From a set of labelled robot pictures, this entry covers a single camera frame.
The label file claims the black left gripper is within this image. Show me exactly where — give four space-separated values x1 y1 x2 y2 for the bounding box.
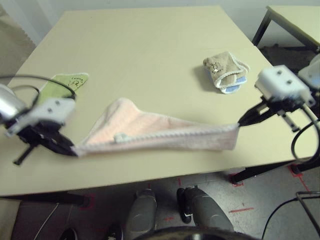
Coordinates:
13 119 78 166

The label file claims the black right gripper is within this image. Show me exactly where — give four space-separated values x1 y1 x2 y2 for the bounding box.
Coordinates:
237 96 313 132

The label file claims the pink towel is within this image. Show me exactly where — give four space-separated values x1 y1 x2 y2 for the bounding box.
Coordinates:
72 97 240 160

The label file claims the blue folded towel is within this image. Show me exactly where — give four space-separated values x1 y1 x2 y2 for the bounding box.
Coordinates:
206 69 248 95

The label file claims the beige folded towel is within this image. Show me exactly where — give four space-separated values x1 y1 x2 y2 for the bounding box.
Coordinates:
202 51 251 89

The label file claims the green folded towel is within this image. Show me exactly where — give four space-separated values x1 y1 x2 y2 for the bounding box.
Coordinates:
37 72 90 101

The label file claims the black table foot bar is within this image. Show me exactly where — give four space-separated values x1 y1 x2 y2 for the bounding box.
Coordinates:
0 191 92 207
229 161 320 183

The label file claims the red floor tape corner mark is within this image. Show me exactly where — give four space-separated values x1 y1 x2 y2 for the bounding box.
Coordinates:
286 164 311 193
228 171 245 188
79 193 96 209

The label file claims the black shoe white print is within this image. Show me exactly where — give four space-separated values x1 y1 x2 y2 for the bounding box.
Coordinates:
59 226 78 240
107 222 123 240

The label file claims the red floor tape line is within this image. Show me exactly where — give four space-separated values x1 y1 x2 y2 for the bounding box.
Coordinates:
229 206 255 214

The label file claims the grey right robot leg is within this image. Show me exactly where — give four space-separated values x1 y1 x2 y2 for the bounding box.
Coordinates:
176 186 235 232

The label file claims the beige curtain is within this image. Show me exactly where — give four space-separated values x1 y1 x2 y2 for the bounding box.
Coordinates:
0 4 36 78

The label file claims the dark robot torso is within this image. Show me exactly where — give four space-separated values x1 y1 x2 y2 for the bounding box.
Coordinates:
139 226 253 240

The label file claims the thin white floor cable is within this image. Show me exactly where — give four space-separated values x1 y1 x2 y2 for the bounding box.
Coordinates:
43 203 60 221

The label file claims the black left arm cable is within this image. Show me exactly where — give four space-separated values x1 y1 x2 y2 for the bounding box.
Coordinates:
0 74 77 110

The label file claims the beige side table black frame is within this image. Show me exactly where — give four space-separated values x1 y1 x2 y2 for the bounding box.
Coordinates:
251 4 320 52

